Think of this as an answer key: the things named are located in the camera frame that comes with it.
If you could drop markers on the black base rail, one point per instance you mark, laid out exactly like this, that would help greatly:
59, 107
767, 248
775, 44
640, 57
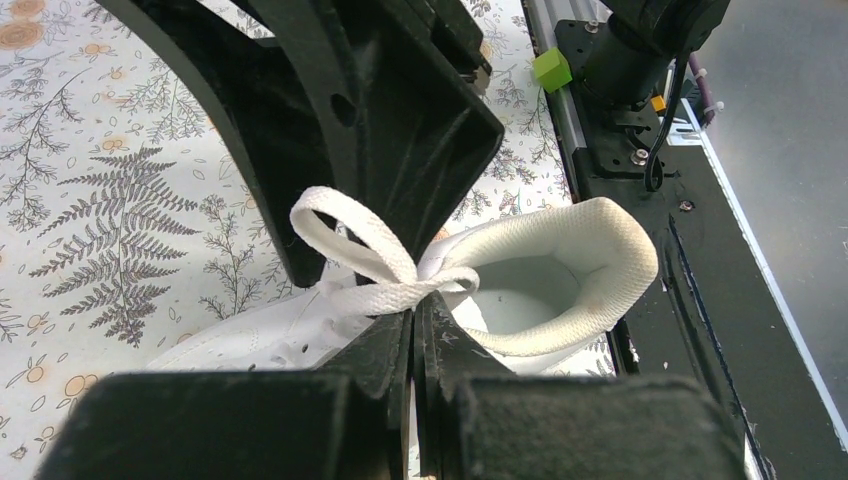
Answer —
716, 313

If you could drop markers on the white sneaker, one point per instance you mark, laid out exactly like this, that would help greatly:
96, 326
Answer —
530, 290

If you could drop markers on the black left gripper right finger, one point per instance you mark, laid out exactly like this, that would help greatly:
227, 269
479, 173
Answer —
478, 420

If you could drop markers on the small green block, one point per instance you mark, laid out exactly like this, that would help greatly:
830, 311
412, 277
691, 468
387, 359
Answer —
552, 70

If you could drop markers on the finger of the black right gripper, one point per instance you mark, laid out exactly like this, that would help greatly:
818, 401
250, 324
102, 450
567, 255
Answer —
381, 105
255, 98

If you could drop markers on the floral patterned table mat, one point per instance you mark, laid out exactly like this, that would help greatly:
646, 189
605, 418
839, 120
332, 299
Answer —
126, 227

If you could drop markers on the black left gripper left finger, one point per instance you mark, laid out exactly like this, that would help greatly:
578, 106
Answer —
347, 419

